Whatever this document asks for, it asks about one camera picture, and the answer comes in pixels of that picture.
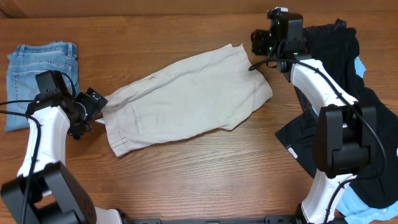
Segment black patterned garment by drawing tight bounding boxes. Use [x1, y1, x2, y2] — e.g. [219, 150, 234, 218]
[303, 19, 346, 50]

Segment black and blue garment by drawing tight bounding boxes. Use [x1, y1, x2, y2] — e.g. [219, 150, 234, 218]
[272, 25, 397, 223]

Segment folded blue denim jeans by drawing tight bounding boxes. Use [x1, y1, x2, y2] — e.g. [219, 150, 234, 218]
[6, 41, 80, 113]

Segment brown cardboard backdrop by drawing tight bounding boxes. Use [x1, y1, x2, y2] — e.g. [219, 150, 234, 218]
[1, 0, 397, 18]

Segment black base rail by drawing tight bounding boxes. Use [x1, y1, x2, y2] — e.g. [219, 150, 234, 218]
[130, 215, 302, 224]

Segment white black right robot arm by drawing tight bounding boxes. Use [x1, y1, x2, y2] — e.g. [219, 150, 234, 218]
[250, 7, 380, 223]

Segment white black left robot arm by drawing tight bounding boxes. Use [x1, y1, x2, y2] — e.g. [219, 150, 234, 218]
[1, 70, 130, 224]

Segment beige khaki shorts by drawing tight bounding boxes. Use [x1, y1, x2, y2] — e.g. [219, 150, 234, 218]
[102, 44, 272, 157]

